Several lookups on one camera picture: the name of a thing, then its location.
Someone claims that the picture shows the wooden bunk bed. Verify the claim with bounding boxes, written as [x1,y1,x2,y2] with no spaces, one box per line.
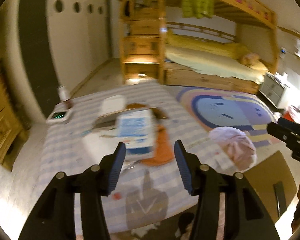
[158,0,279,94]

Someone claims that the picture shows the wooden cabinet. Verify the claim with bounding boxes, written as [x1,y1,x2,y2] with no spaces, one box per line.
[0,76,29,171]

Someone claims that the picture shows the white paper sheet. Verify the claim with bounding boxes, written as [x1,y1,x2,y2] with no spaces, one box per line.
[99,95,127,115]

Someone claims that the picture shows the white wardrobe with holes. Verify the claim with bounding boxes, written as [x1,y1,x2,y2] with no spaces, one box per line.
[18,0,109,116]

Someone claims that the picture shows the white paper bag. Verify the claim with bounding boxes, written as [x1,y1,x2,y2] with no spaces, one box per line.
[81,112,121,159]

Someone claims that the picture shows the wooden stair drawers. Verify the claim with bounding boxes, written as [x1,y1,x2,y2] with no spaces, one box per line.
[119,0,164,83]

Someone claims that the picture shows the pink trash bag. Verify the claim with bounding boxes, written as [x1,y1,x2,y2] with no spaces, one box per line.
[209,126,257,171]

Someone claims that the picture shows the white table fan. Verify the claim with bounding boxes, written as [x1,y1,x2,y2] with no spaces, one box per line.
[294,39,300,58]

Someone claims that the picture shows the orange knitted glove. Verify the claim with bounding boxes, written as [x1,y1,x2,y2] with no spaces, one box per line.
[141,125,174,166]

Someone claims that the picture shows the checkered tablecloth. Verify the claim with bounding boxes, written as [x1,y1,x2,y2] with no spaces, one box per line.
[31,82,254,234]

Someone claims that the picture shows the cream bed sheet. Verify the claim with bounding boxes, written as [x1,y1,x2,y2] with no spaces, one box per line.
[165,46,268,85]

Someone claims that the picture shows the small white bottle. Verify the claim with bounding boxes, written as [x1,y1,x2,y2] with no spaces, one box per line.
[58,85,73,109]

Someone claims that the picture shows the grey nightstand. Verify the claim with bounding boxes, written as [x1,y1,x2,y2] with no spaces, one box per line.
[259,73,289,109]

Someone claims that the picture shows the yellow blanket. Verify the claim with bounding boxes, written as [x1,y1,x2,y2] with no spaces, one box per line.
[166,29,268,72]

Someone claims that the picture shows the colourful oval rug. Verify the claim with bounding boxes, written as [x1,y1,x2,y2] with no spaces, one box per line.
[175,87,280,148]

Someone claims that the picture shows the brown paper piece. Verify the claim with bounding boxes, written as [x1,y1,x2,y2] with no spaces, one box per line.
[125,102,170,119]

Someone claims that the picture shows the pink pillow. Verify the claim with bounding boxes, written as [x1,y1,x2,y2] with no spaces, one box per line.
[239,53,260,66]

